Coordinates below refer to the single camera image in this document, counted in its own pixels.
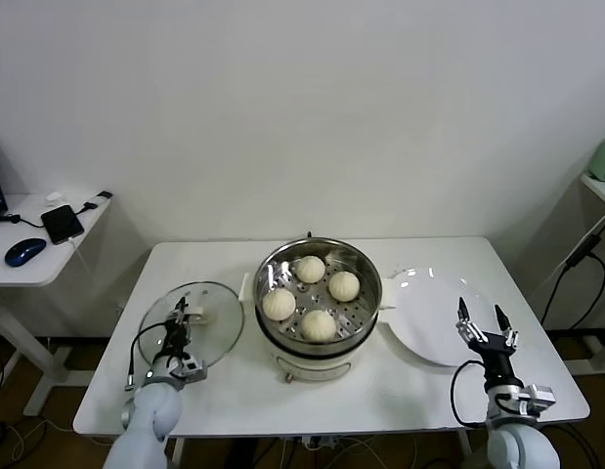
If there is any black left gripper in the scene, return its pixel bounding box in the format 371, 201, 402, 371
162, 296, 194, 365

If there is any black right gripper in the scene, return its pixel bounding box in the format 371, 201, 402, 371
455, 296, 521, 387

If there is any round glass pot lid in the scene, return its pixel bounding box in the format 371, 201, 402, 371
138, 281, 247, 378

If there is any white steamed baozi bun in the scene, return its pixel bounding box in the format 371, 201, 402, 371
327, 271, 361, 302
294, 255, 326, 284
300, 309, 338, 342
262, 287, 297, 322

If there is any perforated steel steamer basket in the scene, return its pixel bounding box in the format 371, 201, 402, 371
238, 237, 398, 356

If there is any white oval plate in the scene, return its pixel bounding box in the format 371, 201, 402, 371
387, 266, 498, 366

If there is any white electric cooker base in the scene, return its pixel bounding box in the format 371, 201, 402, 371
255, 312, 381, 385

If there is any black smartphone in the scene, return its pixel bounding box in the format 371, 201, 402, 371
41, 204, 86, 245

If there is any white side desk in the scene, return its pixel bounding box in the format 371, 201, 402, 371
0, 193, 118, 416

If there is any blue computer mouse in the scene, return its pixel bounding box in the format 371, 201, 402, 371
4, 237, 48, 269

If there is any white shelf board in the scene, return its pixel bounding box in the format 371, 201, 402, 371
579, 173, 605, 209

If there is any white power strip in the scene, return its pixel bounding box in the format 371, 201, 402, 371
301, 433, 343, 451

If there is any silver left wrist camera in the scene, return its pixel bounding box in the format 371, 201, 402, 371
177, 359, 208, 383

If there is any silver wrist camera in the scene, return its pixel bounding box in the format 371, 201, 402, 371
177, 359, 208, 383
519, 383, 557, 416

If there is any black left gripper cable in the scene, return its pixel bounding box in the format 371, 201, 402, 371
124, 320, 174, 392

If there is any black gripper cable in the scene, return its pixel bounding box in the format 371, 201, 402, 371
124, 320, 174, 392
451, 360, 494, 430

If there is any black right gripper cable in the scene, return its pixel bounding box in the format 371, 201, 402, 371
451, 360, 494, 430

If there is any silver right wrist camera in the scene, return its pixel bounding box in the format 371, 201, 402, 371
519, 383, 557, 416

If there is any white phone charging cable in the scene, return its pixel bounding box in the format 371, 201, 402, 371
66, 236, 96, 282

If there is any thin white cable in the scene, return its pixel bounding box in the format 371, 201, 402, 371
540, 207, 605, 289

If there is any black power adapter with cable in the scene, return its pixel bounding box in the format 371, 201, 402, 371
540, 233, 605, 333

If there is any black USB adapter cable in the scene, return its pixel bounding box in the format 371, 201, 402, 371
0, 191, 114, 231

